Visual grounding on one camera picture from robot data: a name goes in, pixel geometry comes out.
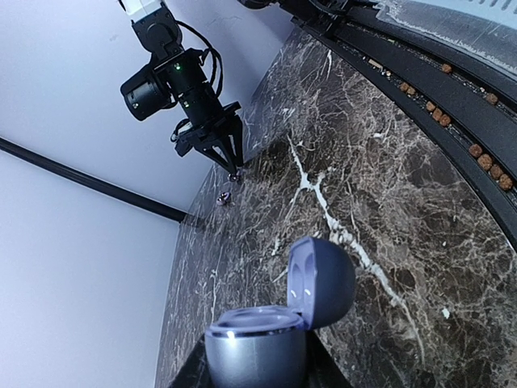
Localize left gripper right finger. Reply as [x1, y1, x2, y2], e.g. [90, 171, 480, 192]
[302, 333, 352, 388]

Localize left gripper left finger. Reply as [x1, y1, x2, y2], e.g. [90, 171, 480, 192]
[168, 335, 214, 388]

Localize purple round charging case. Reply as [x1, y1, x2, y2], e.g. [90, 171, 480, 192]
[204, 237, 356, 387]

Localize purple earbud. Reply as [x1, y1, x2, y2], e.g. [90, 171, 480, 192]
[216, 192, 232, 206]
[228, 173, 241, 182]

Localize right black frame post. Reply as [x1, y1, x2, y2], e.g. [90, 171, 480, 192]
[1, 138, 187, 223]

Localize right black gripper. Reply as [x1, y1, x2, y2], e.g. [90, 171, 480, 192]
[170, 96, 243, 172]

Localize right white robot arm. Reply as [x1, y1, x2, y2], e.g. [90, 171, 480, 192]
[120, 1, 244, 180]

